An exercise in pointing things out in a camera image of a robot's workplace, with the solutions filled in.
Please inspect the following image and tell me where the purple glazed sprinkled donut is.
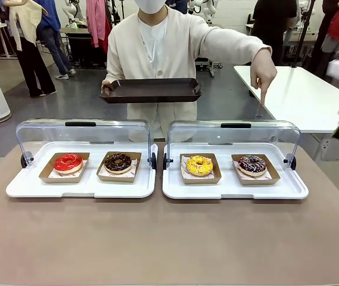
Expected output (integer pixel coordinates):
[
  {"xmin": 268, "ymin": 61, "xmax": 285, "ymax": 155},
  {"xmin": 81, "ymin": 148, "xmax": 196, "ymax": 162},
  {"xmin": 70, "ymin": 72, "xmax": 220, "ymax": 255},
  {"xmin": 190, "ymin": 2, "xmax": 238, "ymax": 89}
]
[{"xmin": 237, "ymin": 154, "xmax": 268, "ymax": 178}]

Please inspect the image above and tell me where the dark brown serving tray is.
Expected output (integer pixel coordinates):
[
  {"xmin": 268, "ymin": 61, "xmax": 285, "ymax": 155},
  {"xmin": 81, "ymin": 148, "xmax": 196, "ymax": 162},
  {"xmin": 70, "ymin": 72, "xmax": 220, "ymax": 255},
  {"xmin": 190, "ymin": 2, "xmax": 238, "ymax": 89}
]
[{"xmin": 99, "ymin": 77, "xmax": 203, "ymax": 104}]

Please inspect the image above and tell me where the person's left forearm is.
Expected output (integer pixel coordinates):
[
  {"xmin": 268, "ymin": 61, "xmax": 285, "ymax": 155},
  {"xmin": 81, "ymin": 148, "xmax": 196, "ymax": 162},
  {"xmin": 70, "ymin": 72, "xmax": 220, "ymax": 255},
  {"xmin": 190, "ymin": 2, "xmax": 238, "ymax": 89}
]
[{"xmin": 206, "ymin": 25, "xmax": 273, "ymax": 66}]

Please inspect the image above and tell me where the person's right forearm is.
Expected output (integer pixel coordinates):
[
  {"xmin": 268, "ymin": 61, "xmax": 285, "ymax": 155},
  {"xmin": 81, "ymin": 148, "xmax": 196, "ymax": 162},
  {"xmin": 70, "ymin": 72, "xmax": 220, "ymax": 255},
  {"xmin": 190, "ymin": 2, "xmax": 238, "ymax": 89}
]
[{"xmin": 105, "ymin": 53, "xmax": 130, "ymax": 87}]

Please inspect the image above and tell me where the white paper donut liner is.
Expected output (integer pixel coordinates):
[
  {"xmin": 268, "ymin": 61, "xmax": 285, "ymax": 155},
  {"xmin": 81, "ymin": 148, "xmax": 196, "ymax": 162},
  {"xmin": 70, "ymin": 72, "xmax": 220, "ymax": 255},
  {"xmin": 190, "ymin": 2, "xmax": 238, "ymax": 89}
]
[
  {"xmin": 234, "ymin": 162, "xmax": 273, "ymax": 180},
  {"xmin": 181, "ymin": 156, "xmax": 214, "ymax": 180},
  {"xmin": 99, "ymin": 159, "xmax": 138, "ymax": 177},
  {"xmin": 51, "ymin": 160, "xmax": 88, "ymax": 180}
]

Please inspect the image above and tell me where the yellow glazed donut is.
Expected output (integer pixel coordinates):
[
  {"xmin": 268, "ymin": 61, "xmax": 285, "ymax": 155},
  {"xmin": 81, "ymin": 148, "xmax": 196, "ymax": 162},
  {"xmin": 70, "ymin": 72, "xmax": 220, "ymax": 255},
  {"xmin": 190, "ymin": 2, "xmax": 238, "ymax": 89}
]
[{"xmin": 179, "ymin": 153, "xmax": 222, "ymax": 185}]

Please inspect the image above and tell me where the yellow sprinkled donut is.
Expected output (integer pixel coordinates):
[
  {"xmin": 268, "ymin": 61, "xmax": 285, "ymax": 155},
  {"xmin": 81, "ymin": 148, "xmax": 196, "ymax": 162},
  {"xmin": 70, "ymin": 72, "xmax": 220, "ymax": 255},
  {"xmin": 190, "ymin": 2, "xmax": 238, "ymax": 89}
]
[{"xmin": 186, "ymin": 154, "xmax": 214, "ymax": 178}]

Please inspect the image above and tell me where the person in cream cardigan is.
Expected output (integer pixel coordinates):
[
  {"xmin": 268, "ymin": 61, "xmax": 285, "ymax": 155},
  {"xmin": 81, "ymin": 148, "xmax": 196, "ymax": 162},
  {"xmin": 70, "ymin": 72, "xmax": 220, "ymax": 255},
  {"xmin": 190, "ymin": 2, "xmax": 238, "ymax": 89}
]
[{"xmin": 105, "ymin": 0, "xmax": 273, "ymax": 143}]

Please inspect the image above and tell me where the chocolate sprinkled donut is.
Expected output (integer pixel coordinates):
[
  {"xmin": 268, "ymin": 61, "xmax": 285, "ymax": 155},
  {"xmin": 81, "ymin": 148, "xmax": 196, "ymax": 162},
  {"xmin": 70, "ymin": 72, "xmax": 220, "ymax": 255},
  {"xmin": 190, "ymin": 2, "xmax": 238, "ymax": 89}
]
[{"xmin": 104, "ymin": 153, "xmax": 133, "ymax": 175}]

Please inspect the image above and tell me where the chocolate glazed donut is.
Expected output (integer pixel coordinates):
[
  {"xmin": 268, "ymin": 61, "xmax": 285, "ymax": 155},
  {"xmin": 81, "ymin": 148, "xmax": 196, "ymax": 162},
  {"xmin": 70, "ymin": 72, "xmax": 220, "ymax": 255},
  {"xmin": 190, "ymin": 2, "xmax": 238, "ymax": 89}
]
[{"xmin": 97, "ymin": 151, "xmax": 142, "ymax": 184}]

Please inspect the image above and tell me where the red glazed donut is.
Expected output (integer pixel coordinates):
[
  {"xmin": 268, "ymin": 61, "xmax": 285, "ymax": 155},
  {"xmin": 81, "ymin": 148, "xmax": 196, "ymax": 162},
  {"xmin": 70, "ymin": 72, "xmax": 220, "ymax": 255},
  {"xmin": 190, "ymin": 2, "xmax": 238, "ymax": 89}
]
[
  {"xmin": 38, "ymin": 152, "xmax": 91, "ymax": 184},
  {"xmin": 54, "ymin": 153, "xmax": 84, "ymax": 175}
]

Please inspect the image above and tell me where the person's left hand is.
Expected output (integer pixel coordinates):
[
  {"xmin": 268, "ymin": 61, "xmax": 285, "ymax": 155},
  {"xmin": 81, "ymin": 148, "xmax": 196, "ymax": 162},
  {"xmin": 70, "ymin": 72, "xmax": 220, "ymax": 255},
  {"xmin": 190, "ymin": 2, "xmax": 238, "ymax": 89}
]
[{"xmin": 250, "ymin": 48, "xmax": 278, "ymax": 106}]

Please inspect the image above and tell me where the person's right hand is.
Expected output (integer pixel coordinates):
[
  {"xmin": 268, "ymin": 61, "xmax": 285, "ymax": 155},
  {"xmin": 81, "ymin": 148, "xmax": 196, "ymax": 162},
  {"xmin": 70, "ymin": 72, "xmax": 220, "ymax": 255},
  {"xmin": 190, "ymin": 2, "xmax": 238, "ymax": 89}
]
[{"xmin": 101, "ymin": 78, "xmax": 119, "ymax": 94}]

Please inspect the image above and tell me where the white side table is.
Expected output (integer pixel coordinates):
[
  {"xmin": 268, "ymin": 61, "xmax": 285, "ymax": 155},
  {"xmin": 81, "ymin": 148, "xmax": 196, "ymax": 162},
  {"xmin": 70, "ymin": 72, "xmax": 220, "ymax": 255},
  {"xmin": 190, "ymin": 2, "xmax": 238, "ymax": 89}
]
[{"xmin": 234, "ymin": 65, "xmax": 339, "ymax": 161}]

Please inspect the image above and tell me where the black tripod pole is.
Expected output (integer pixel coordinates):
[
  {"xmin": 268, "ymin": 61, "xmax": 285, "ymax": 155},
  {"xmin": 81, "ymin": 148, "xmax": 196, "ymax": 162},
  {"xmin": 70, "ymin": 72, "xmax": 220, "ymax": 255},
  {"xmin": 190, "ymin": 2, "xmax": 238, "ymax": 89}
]
[{"xmin": 289, "ymin": 0, "xmax": 318, "ymax": 69}]

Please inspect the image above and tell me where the bystander in black clothes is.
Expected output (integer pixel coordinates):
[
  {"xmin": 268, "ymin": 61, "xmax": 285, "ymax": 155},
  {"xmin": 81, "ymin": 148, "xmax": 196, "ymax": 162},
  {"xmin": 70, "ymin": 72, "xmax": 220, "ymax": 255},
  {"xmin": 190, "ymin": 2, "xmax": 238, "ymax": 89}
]
[{"xmin": 251, "ymin": 0, "xmax": 298, "ymax": 66}]

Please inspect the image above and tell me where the white display case base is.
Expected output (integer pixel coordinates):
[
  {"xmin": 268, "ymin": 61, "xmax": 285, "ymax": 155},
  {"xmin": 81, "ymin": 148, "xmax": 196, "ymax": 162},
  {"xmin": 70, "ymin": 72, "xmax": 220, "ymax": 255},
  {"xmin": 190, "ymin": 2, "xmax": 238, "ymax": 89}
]
[
  {"xmin": 162, "ymin": 142, "xmax": 309, "ymax": 200},
  {"xmin": 5, "ymin": 141, "xmax": 158, "ymax": 199}
]

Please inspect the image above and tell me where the clear display case lid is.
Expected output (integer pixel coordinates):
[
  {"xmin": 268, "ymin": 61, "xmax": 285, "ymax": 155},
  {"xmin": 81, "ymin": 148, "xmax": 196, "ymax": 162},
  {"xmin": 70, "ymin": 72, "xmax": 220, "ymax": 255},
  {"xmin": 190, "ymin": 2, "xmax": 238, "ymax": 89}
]
[
  {"xmin": 15, "ymin": 118, "xmax": 154, "ymax": 167},
  {"xmin": 167, "ymin": 120, "xmax": 301, "ymax": 167}
]

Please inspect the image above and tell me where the black wheeled chair base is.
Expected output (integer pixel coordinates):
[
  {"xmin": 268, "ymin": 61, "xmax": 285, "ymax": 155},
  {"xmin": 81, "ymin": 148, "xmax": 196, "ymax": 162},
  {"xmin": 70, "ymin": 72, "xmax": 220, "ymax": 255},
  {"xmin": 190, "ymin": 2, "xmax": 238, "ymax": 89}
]
[{"xmin": 195, "ymin": 57, "xmax": 223, "ymax": 78}]

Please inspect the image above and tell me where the white face mask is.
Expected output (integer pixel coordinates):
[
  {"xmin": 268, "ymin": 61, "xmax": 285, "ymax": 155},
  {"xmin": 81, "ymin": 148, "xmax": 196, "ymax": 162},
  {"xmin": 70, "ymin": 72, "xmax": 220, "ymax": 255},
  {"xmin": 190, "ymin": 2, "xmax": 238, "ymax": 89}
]
[{"xmin": 135, "ymin": 0, "xmax": 166, "ymax": 14}]

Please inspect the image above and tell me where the pink hanging garment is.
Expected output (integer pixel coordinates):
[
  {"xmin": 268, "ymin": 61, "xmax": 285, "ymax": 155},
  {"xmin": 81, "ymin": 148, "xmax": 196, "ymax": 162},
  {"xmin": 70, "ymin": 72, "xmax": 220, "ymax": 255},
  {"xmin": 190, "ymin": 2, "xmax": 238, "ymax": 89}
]
[{"xmin": 85, "ymin": 0, "xmax": 113, "ymax": 49}]

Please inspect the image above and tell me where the bystander in blue top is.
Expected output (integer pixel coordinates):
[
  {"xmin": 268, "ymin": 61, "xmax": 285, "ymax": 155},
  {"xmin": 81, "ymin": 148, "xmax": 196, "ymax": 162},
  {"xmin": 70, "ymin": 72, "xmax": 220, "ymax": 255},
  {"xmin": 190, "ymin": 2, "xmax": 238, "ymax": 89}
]
[{"xmin": 35, "ymin": 0, "xmax": 77, "ymax": 80}]

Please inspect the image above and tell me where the bystander in cream vest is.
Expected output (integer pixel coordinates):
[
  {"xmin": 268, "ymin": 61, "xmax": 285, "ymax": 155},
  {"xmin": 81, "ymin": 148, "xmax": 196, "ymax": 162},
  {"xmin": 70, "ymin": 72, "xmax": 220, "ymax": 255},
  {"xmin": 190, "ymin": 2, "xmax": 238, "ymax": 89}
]
[{"xmin": 2, "ymin": 0, "xmax": 57, "ymax": 98}]

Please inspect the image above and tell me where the black lid handle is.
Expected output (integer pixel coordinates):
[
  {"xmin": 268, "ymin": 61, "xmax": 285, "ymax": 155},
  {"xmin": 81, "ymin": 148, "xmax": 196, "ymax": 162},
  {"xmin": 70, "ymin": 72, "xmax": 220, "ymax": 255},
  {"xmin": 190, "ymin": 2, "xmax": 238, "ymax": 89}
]
[
  {"xmin": 220, "ymin": 122, "xmax": 252, "ymax": 129},
  {"xmin": 64, "ymin": 121, "xmax": 97, "ymax": 128}
]

